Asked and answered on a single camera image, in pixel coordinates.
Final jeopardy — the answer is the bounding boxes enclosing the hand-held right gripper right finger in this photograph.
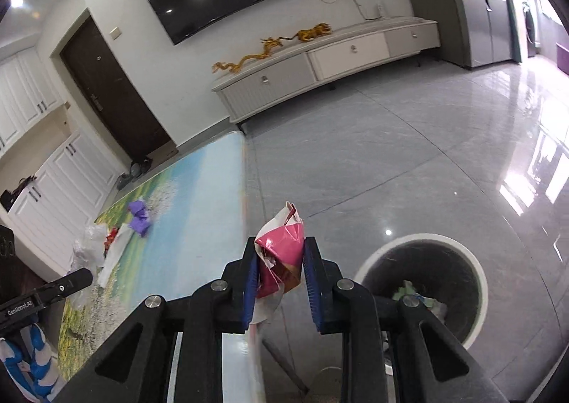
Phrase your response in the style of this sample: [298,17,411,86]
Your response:
[303,236,512,403]

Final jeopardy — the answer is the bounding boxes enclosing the table with landscape print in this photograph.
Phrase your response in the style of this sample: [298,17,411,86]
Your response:
[58,129,312,403]

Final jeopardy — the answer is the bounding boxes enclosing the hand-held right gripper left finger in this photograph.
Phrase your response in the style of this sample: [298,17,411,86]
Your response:
[53,236,259,403]

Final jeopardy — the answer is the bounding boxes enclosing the golden dragon figurine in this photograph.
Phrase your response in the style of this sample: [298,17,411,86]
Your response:
[212,36,296,75]

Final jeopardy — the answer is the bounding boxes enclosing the grey white television cabinet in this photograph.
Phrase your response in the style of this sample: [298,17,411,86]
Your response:
[211,17,442,134]

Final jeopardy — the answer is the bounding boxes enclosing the dark shoes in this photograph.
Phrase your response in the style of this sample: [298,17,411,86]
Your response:
[129,157,152,179]

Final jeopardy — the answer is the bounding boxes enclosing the pink foil wrapper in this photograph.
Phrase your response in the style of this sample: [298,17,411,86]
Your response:
[251,202,307,326]

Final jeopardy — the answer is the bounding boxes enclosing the brown doormat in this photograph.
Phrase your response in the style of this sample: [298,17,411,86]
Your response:
[149,143,179,161]

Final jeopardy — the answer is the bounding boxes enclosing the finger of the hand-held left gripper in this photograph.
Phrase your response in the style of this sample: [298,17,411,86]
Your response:
[39,268,94,301]

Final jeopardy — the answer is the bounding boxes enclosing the pink white wrapper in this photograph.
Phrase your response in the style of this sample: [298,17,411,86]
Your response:
[418,294,447,321]

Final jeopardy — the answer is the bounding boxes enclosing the white floor cabinet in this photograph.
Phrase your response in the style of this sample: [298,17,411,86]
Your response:
[9,129,127,279]

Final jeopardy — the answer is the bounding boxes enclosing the white paper wrapper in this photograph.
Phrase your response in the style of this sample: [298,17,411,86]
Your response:
[98,225,134,289]

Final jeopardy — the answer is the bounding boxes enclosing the dark brown entrance door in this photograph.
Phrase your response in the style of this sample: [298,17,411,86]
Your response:
[60,16,172,161]

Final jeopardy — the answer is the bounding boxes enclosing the grey washing machine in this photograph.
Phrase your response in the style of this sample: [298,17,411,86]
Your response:
[518,0,541,58]

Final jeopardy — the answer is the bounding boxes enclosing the golden tiger figurine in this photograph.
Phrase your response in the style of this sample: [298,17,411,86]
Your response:
[296,23,333,43]

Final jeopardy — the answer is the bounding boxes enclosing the white wall cabinet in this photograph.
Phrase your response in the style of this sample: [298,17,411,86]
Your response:
[0,47,63,150]

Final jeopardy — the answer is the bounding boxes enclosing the black bag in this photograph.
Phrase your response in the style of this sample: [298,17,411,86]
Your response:
[0,176,37,212]

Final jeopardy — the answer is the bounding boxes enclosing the grey double door refrigerator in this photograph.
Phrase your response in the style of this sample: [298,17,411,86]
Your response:
[387,0,525,69]

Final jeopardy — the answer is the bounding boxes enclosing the purple crumpled wrapper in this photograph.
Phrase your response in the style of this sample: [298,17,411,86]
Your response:
[128,201,153,237]

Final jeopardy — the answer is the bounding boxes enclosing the black bin with white rim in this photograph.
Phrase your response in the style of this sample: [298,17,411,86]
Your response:
[358,233,488,346]

